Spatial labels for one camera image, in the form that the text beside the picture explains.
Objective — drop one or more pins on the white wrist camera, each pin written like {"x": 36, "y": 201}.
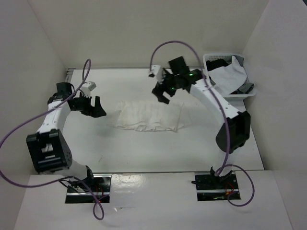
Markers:
{"x": 87, "y": 88}
{"x": 156, "y": 71}

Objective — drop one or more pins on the white pleated skirt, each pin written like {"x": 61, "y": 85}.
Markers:
{"x": 149, "y": 116}

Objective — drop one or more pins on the white plastic basket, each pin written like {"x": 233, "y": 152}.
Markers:
{"x": 215, "y": 56}

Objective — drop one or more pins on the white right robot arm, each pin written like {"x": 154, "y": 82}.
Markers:
{"x": 235, "y": 125}

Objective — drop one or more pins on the black garment in basket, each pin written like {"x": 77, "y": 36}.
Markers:
{"x": 211, "y": 65}

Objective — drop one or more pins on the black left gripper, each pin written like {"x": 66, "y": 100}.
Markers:
{"x": 96, "y": 111}

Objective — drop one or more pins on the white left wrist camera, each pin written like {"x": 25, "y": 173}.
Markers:
{"x": 87, "y": 88}

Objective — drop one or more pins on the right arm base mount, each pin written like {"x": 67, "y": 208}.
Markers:
{"x": 212, "y": 188}

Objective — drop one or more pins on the grey garment in basket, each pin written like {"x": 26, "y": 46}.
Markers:
{"x": 247, "y": 87}

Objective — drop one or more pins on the white garment in basket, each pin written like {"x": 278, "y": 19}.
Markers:
{"x": 228, "y": 79}

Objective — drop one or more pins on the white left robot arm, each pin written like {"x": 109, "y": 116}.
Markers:
{"x": 49, "y": 151}

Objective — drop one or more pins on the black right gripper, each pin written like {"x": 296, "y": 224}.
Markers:
{"x": 159, "y": 93}

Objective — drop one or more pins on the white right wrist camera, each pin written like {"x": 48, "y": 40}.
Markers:
{"x": 156, "y": 71}

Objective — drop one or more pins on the aluminium table edge rail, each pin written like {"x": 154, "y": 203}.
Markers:
{"x": 69, "y": 74}

